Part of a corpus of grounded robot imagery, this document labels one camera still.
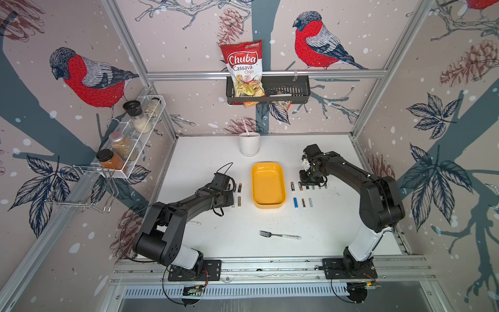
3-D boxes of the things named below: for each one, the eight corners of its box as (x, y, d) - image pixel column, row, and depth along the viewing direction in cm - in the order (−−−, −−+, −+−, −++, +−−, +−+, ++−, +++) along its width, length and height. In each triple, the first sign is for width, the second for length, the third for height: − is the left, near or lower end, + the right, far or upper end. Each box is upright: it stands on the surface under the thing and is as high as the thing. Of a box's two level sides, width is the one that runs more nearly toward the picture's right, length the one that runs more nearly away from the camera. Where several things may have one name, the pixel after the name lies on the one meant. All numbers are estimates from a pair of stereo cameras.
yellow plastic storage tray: (251, 209, 92) (251, 204, 88) (252, 166, 109) (251, 160, 105) (286, 209, 92) (288, 204, 88) (282, 166, 109) (283, 160, 105)
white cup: (238, 154, 112) (236, 139, 103) (243, 143, 118) (242, 128, 108) (255, 158, 110) (255, 143, 100) (260, 147, 116) (260, 132, 106)
